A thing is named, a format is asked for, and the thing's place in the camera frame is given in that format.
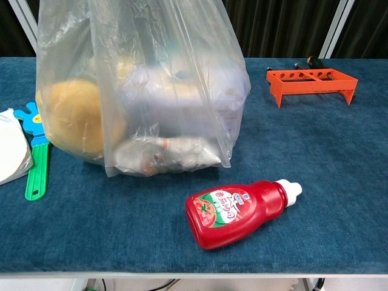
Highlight white metal frame post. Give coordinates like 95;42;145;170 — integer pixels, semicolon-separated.
7;0;39;56
319;0;356;59

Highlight green blue hand clapper toy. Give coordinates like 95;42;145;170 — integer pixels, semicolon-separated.
13;102;51;202

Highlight clear plastic shopping bag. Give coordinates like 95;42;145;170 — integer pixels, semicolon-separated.
35;0;252;178

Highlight black screwdriver handles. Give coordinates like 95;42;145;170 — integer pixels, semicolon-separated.
306;55;325;70

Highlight black pleated curtain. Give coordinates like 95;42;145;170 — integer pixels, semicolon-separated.
0;0;388;59

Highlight black cable under table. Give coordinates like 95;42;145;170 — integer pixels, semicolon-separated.
144;278;180;291

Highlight orange plastic tool rack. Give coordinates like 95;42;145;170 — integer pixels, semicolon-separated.
266;68;359;108

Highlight white plastic bag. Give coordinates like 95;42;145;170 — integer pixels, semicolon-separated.
0;107;33;186

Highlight red ketchup bottle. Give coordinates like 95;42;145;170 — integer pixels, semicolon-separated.
185;179;303;251

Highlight blue table cloth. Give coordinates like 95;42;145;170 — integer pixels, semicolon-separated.
0;56;388;275

